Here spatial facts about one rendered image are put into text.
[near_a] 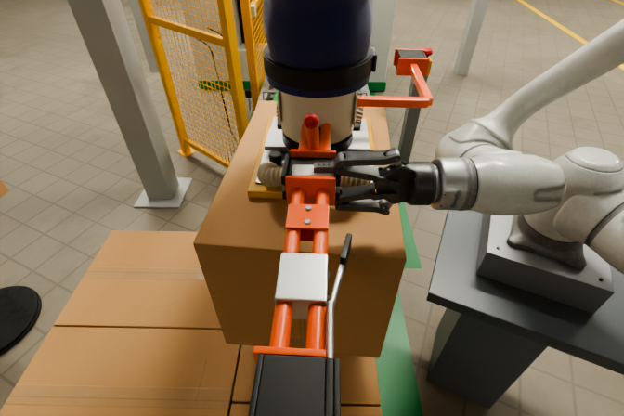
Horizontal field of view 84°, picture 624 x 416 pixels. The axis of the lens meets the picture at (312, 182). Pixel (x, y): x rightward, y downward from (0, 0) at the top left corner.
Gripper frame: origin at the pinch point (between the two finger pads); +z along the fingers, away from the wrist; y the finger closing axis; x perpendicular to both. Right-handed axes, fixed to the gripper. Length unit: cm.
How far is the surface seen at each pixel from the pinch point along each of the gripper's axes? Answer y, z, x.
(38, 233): 120, 167, 92
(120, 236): 66, 76, 44
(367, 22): -20.0, -9.5, 21.0
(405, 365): 120, -40, 20
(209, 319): 66, 33, 10
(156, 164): 90, 97, 122
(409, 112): 46, -47, 110
